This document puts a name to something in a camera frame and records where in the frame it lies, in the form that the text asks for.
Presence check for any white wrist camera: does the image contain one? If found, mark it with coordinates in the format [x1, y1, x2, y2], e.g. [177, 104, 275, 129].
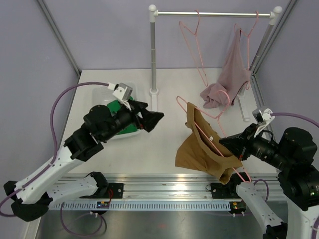
[108, 83, 133, 111]
[252, 108, 275, 137]

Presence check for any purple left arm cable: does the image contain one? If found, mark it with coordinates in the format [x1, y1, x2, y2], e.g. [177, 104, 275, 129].
[0, 81, 110, 236]

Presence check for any aluminium frame post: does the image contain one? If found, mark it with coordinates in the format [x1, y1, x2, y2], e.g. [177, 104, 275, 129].
[250, 0, 301, 75]
[35, 0, 82, 78]

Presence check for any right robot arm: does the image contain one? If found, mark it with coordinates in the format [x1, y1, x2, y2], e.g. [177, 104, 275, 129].
[219, 123, 319, 239]

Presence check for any brown tank top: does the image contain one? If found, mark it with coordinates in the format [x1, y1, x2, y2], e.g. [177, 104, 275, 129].
[174, 102, 244, 185]

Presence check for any pink hanger under mauve top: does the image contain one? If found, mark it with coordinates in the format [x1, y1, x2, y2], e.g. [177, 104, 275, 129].
[234, 11, 259, 76]

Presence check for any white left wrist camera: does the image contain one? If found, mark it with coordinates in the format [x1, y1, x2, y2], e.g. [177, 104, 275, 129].
[108, 83, 133, 111]

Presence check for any pink wire hanger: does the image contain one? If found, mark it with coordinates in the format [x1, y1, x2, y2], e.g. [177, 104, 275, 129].
[179, 10, 208, 87]

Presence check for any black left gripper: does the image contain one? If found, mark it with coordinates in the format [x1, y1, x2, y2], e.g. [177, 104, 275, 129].
[101, 99, 163, 142]

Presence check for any white perforated plastic basket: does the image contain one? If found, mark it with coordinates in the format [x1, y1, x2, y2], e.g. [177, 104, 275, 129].
[92, 86, 141, 140]

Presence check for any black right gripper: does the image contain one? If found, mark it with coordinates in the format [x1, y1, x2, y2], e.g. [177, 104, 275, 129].
[220, 121, 292, 169]

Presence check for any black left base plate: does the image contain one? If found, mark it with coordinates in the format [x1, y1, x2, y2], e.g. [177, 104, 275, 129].
[80, 183, 124, 199]

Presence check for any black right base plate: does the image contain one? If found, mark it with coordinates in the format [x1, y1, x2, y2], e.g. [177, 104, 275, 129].
[205, 183, 240, 199]

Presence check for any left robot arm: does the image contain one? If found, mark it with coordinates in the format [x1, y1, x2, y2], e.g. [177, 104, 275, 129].
[3, 100, 164, 222]

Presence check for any left aluminium frame post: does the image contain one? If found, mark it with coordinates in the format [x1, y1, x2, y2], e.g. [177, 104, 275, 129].
[35, 0, 82, 78]

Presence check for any white slotted cable duct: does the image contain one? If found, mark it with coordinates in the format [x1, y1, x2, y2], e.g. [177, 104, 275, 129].
[52, 201, 230, 211]

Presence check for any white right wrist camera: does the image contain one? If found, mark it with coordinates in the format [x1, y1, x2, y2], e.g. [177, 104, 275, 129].
[252, 108, 275, 137]

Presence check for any green tank top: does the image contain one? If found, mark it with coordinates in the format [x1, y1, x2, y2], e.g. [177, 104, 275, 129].
[107, 100, 139, 135]

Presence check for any aluminium mounting rail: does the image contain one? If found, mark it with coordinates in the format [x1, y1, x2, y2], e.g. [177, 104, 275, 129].
[55, 173, 286, 202]

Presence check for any silver and white clothes rack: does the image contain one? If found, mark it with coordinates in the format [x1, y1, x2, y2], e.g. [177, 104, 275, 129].
[149, 4, 283, 110]

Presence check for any mauve tank top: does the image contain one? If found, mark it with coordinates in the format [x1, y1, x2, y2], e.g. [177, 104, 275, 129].
[200, 28, 251, 109]

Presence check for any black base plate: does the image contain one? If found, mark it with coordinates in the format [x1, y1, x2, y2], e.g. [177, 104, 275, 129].
[80, 183, 124, 199]
[205, 183, 240, 199]

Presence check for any right aluminium frame post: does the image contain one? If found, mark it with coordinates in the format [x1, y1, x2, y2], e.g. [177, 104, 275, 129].
[250, 0, 301, 75]

